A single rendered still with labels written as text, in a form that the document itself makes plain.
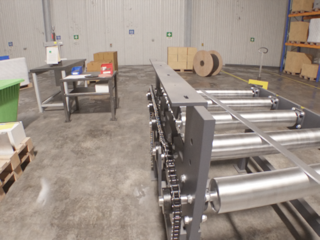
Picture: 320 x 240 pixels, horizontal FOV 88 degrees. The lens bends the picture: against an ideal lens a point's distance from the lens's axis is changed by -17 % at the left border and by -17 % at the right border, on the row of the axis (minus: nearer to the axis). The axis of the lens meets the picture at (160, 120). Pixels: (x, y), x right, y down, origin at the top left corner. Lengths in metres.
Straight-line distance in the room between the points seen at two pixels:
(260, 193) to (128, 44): 10.69
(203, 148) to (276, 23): 13.46
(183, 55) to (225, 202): 8.00
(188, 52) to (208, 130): 8.07
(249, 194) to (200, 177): 0.22
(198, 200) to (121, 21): 10.83
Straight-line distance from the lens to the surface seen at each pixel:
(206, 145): 0.43
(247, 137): 0.94
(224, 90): 1.78
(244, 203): 0.66
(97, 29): 11.28
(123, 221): 1.70
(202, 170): 0.47
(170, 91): 0.57
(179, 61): 8.44
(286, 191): 0.73
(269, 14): 13.50
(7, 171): 2.46
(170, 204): 0.59
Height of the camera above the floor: 1.31
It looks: 23 degrees down
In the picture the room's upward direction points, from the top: straight up
